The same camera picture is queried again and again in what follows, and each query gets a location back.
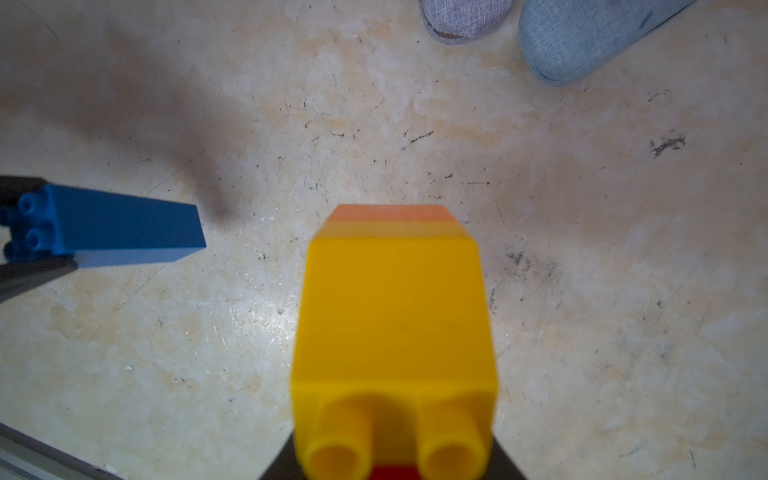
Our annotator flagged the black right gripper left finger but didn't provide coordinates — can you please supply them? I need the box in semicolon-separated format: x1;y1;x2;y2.
260;433;306;480

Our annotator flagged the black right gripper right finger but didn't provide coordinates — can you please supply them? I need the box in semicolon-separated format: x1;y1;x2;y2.
482;436;527;480

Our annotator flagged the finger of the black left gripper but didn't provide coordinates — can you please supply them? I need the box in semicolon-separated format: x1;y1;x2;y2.
0;256;78;303
0;175;47;207

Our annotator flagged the blue square lego brick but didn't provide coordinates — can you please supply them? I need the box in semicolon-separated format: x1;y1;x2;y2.
1;183;206;268

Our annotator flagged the red square lego brick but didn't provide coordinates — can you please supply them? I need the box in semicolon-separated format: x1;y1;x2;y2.
369;465;421;480

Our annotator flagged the yellow lego brick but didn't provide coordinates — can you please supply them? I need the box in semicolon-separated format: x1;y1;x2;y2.
291;220;498;479

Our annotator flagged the long orange lego brick back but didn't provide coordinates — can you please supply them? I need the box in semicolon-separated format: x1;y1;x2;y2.
328;204;456;222

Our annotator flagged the blue grey oval case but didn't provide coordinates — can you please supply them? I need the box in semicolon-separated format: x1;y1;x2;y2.
518;0;690;85

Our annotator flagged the purple grey oval case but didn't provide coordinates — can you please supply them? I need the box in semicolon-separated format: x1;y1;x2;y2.
419;0;514;45

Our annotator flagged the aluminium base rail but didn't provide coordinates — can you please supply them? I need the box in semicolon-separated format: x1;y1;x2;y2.
1;424;121;480

